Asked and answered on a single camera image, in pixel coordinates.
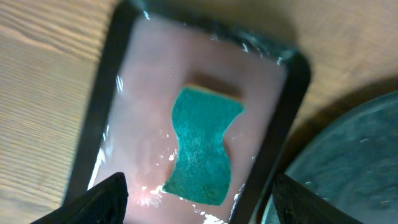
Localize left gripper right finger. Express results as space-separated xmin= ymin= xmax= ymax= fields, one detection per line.
xmin=272 ymin=174 xmax=363 ymax=224

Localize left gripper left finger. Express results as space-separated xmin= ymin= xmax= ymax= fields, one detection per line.
xmin=32 ymin=172 xmax=128 ymax=224

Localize green yellow sponge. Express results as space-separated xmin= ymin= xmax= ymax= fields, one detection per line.
xmin=163 ymin=85 xmax=244 ymax=206

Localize dark red rectangular tray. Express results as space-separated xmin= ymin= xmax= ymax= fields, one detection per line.
xmin=63 ymin=1 xmax=311 ymax=223

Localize round black tray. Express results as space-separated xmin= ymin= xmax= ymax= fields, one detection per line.
xmin=261 ymin=92 xmax=397 ymax=224

